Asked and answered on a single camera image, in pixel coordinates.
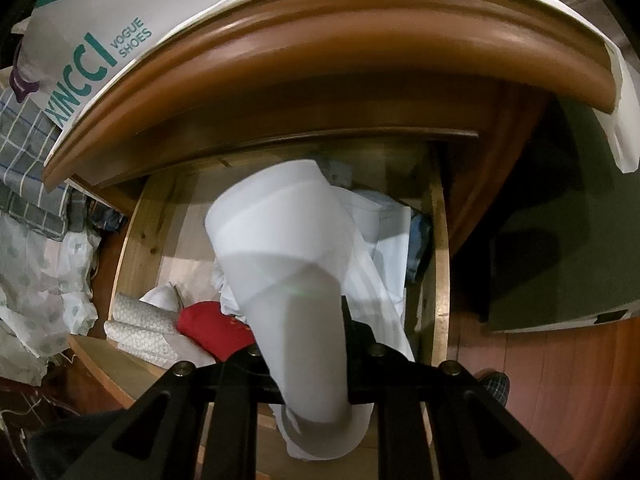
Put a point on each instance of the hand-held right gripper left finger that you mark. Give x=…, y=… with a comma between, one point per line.
x=227, y=410

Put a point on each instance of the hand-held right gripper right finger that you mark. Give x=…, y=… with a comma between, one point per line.
x=400, y=410

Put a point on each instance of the red garment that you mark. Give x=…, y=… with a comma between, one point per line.
x=210, y=330

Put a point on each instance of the white underwear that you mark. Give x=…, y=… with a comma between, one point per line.
x=285, y=260

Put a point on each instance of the wooden drawer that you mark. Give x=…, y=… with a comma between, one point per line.
x=165, y=240

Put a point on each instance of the white shoe box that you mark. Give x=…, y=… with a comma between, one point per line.
x=110, y=10

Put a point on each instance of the plaid slipper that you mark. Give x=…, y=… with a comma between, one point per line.
x=492, y=387

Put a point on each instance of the white dotted rolled cloth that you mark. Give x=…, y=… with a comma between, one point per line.
x=137, y=342
x=145, y=312

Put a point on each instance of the white striped cloth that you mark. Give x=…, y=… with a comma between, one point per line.
x=380, y=270

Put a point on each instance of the grey plaid cloth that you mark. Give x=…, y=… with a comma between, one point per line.
x=30, y=160

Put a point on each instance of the white dotted paper cover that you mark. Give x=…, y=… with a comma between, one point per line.
x=622, y=125

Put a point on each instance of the brown wooden nightstand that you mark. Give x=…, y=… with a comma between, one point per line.
x=310, y=55

